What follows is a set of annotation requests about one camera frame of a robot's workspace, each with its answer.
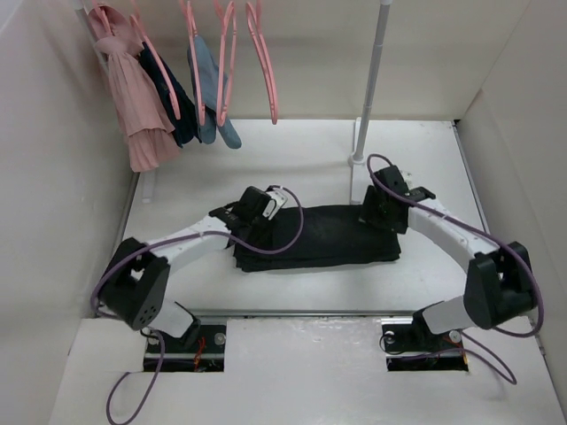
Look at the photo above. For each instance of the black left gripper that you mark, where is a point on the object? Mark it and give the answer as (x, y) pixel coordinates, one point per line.
(254, 236)

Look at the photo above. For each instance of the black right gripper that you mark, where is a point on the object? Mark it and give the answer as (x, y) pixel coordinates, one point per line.
(370, 197)

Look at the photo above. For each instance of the black trousers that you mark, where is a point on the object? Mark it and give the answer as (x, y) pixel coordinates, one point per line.
(332, 235)

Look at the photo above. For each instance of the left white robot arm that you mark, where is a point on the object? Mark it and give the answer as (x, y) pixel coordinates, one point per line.
(134, 284)

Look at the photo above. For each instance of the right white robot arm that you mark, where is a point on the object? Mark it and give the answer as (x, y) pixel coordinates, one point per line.
(499, 283)

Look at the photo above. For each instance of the pink hanger with denim garment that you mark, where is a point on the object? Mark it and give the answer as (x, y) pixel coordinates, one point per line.
(192, 30)

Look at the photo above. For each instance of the pink pleated garment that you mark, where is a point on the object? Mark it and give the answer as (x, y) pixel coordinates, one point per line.
(143, 120)

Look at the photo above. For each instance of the light blue denim garment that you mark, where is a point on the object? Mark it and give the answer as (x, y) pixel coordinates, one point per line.
(209, 72)

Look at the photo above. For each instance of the grey metal rack pole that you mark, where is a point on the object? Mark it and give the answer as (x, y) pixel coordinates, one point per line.
(377, 49)

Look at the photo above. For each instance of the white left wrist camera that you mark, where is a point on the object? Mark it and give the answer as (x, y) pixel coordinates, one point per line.
(277, 198)

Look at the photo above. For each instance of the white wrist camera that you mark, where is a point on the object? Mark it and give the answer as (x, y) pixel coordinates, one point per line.
(277, 198)
(408, 178)

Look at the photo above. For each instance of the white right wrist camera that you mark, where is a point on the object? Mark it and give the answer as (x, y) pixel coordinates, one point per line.
(408, 178)

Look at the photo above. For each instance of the metal rail at table front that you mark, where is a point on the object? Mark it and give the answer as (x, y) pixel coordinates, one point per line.
(272, 313)

